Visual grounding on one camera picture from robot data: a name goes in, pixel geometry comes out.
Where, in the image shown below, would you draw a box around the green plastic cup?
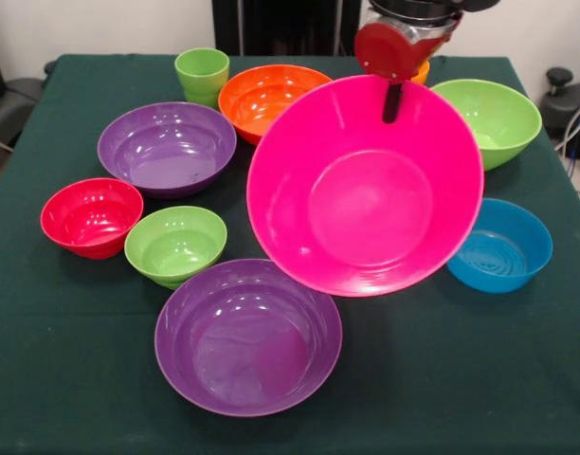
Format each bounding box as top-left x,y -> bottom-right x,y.
173,47 -> 231,110

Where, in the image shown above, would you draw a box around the red plastic bowl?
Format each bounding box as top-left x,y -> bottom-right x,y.
39,177 -> 145,261

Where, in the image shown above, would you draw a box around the black cabinet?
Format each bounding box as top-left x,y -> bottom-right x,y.
211,0 -> 367,57

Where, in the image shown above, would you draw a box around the orange plastic cup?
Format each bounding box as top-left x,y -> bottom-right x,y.
410,60 -> 431,87

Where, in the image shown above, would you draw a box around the black chair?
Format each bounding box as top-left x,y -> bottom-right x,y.
0,32 -> 58,153

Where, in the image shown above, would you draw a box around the purple plastic bowl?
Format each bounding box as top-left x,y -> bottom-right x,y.
154,258 -> 344,418
97,101 -> 238,200

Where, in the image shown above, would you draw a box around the blue plastic bowl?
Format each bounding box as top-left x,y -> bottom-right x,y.
445,197 -> 554,295

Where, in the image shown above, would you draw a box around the orange plastic bowl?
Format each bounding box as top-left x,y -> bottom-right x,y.
217,64 -> 334,147

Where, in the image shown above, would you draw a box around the dark green tablecloth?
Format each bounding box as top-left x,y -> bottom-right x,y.
0,53 -> 580,455

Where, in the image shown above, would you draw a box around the pink plastic bowl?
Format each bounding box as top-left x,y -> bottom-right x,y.
245,74 -> 485,299

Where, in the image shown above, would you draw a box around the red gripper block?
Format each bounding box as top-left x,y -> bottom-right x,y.
353,17 -> 464,125

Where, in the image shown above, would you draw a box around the small green plastic bowl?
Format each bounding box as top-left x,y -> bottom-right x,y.
123,205 -> 228,291

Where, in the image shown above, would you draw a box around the blue and white cables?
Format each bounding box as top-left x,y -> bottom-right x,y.
554,97 -> 580,162

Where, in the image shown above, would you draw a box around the large green plastic bowl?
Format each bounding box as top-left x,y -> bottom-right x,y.
430,79 -> 543,173

